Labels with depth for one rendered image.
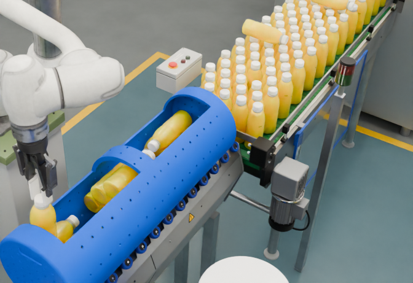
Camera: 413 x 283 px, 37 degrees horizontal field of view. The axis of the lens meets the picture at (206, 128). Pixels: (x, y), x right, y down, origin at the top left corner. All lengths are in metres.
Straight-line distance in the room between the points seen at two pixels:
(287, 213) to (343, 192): 1.14
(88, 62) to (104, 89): 0.07
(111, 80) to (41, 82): 0.16
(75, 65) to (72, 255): 0.52
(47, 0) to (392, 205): 2.39
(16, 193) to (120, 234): 0.75
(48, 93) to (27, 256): 0.50
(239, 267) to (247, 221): 1.55
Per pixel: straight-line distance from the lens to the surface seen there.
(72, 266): 1.68
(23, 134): 1.52
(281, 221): 2.61
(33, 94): 1.44
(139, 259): 2.01
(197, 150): 2.02
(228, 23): 5.13
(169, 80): 2.52
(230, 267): 1.86
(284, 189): 2.47
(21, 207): 2.50
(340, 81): 2.42
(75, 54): 1.51
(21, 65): 1.43
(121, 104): 4.16
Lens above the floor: 2.50
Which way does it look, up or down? 39 degrees down
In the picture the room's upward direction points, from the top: 4 degrees clockwise
